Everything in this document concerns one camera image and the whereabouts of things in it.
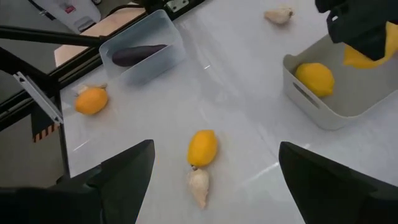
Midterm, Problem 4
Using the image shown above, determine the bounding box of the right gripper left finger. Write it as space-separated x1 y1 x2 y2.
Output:
98 139 155 224

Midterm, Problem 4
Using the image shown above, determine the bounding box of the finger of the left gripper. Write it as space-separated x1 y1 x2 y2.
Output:
345 29 388 62

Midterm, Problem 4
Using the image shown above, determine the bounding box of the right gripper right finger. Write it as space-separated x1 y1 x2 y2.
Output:
278 141 384 224

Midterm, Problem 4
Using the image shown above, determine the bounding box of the yellow lemon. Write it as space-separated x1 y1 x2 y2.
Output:
294 62 336 98
343 21 398 70
187 129 218 168

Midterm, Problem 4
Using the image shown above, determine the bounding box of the beige garlic bulb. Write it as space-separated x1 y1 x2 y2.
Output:
187 166 210 210
264 7 294 26

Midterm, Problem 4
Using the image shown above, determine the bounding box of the round orange fruit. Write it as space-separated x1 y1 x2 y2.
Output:
74 86 109 116

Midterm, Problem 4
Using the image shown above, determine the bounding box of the large purple eggplant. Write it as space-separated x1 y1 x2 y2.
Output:
111 44 169 68

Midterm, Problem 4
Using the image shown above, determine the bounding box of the grey plastic basket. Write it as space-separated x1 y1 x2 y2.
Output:
282 32 398 131

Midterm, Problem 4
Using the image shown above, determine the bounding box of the black mat with striped edge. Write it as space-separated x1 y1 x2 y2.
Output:
32 114 60 144

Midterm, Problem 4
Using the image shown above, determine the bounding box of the clear plastic bin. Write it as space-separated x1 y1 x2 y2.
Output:
98 9 187 85

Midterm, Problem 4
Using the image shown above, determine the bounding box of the white device with red label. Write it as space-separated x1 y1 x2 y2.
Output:
29 0 102 34

